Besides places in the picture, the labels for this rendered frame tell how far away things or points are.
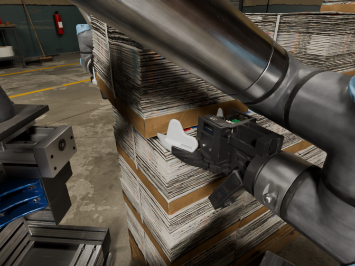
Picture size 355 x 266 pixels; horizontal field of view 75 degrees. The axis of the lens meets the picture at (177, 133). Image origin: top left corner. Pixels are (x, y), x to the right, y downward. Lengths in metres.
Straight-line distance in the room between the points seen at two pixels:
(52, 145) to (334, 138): 0.60
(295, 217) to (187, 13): 0.22
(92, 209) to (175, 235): 0.96
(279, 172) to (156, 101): 0.27
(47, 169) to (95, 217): 0.89
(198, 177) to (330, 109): 0.43
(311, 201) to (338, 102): 0.10
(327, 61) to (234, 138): 0.63
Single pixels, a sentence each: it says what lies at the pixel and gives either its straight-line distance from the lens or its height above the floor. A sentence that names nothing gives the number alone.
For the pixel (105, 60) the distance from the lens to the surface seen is 0.66.
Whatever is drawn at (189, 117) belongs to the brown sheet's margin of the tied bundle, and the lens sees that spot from 0.51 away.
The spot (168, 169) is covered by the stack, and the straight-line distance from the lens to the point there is 0.53.
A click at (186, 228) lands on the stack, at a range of 0.71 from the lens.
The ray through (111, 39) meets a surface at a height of 1.01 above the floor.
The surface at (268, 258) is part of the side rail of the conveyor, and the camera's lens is 0.33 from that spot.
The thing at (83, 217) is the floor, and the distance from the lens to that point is 1.56.
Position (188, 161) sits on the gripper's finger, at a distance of 0.37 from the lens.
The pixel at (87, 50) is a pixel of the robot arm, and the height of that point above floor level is 0.93.
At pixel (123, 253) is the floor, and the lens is 1.34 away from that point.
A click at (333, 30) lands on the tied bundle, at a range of 0.88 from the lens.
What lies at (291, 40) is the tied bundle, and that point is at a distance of 0.94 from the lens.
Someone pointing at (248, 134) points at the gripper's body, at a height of 0.91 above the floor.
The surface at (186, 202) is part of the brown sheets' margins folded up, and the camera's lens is 0.64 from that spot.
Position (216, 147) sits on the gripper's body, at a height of 0.89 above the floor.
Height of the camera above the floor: 1.06
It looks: 27 degrees down
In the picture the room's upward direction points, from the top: straight up
